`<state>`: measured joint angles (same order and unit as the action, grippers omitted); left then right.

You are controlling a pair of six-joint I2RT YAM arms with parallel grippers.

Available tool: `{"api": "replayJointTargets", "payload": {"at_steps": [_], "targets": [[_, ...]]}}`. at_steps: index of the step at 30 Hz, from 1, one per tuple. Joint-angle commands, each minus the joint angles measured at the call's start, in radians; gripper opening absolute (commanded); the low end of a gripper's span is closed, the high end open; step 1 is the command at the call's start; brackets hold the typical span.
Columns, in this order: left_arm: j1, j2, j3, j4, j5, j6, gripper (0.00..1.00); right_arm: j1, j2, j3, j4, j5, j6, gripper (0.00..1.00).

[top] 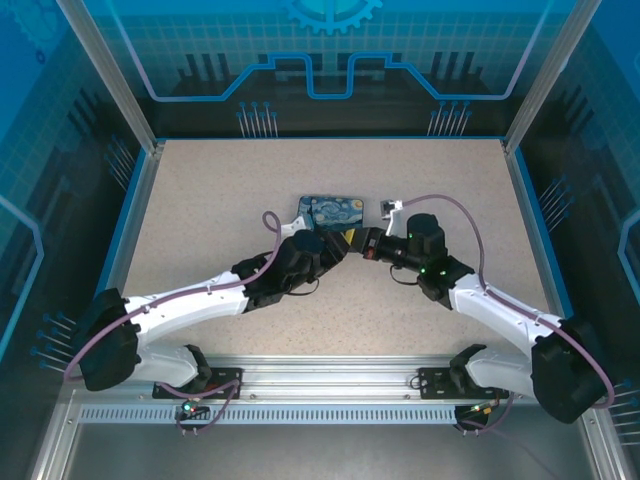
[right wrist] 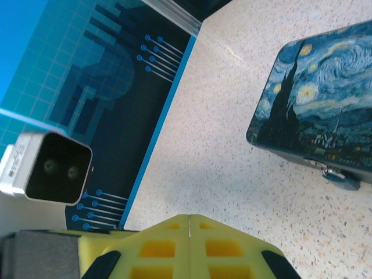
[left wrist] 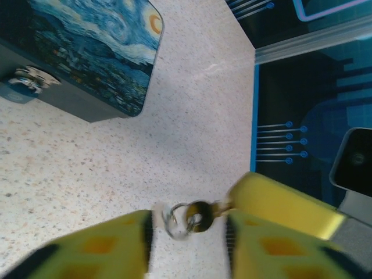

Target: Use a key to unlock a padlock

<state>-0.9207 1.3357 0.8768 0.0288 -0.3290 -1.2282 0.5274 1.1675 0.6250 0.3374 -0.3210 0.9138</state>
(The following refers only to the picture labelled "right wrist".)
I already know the starry night print tin box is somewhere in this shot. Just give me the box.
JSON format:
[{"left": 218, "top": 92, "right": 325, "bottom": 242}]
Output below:
[{"left": 245, "top": 19, "right": 372, "bottom": 187}]

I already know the blue circuit print wall panel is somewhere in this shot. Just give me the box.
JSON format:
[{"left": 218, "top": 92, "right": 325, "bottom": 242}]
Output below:
[{"left": 0, "top": 0, "right": 196, "bottom": 230}]

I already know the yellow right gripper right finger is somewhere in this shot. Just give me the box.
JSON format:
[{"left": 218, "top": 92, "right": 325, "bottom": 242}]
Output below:
[{"left": 189, "top": 214, "right": 303, "bottom": 279}]

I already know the blue gear print wall panel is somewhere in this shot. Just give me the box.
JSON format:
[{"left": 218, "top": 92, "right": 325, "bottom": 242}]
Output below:
[{"left": 171, "top": 0, "right": 233, "bottom": 23}]

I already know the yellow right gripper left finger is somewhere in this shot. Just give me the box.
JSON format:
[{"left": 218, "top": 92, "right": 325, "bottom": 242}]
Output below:
[{"left": 83, "top": 214, "right": 190, "bottom": 279}]

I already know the aluminium frame post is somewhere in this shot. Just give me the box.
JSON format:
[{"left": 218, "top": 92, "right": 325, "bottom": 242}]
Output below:
[{"left": 141, "top": 0, "right": 202, "bottom": 33}]

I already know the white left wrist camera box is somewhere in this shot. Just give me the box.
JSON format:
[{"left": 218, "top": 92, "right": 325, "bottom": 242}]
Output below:
[{"left": 0, "top": 130, "right": 94, "bottom": 208}]

